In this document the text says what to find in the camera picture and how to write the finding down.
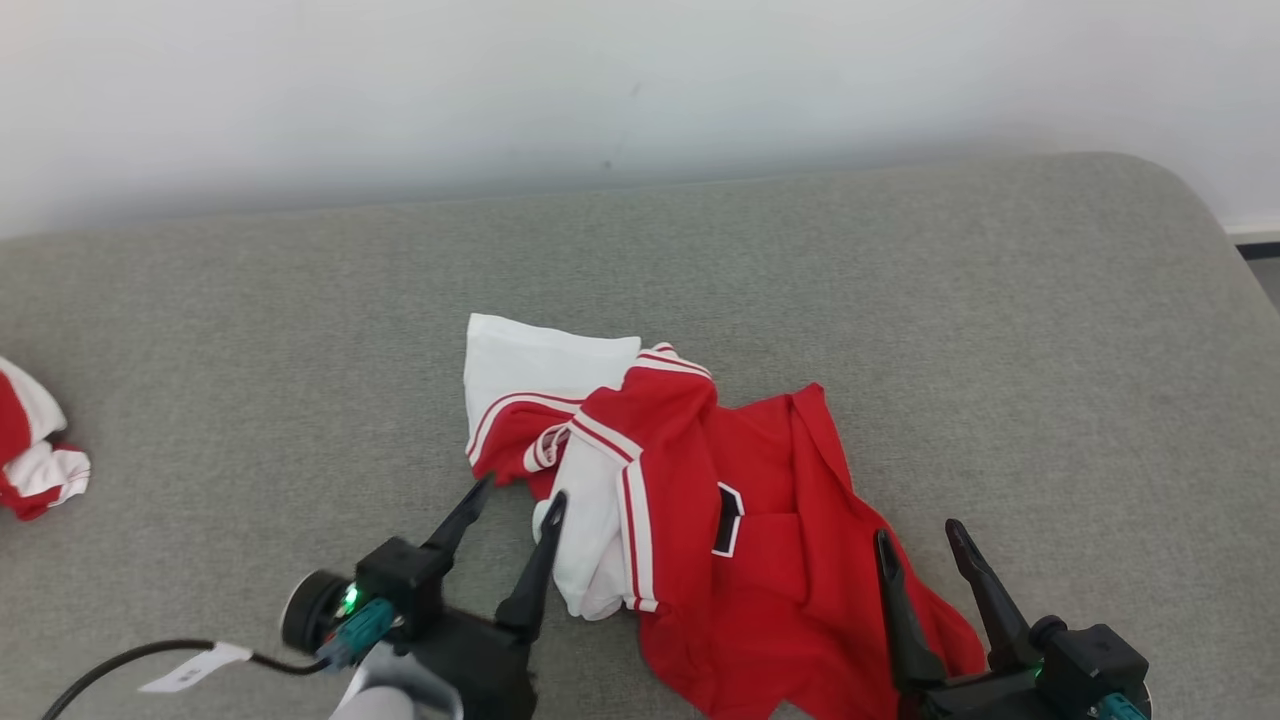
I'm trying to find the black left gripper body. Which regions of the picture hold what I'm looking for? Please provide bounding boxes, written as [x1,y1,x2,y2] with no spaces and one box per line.
[414,611,540,720]

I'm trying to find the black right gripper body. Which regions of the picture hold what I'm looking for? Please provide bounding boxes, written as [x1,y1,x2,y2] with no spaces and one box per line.
[899,667,1048,720]

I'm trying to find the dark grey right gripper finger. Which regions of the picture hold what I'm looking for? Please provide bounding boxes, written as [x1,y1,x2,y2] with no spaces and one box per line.
[945,519,1033,672]
[874,529,948,692]

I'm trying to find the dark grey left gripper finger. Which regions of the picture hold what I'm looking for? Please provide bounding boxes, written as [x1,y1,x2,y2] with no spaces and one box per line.
[424,477,495,557]
[496,491,569,643]

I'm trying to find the red and white jersey shirt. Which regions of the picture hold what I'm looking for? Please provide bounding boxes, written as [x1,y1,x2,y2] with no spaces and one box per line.
[463,313,987,720]

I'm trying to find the red shorts with 23 print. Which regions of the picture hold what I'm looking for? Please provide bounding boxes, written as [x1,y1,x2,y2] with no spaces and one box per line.
[0,356,92,522]

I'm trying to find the grey fabric sofa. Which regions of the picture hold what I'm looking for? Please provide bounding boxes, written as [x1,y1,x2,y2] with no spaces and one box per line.
[0,152,1280,720]

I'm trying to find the white cable label tag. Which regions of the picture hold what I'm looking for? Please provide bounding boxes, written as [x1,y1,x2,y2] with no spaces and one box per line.
[139,642,253,694]

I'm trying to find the thin black cable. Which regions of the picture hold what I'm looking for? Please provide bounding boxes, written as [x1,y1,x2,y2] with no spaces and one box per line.
[40,639,331,720]

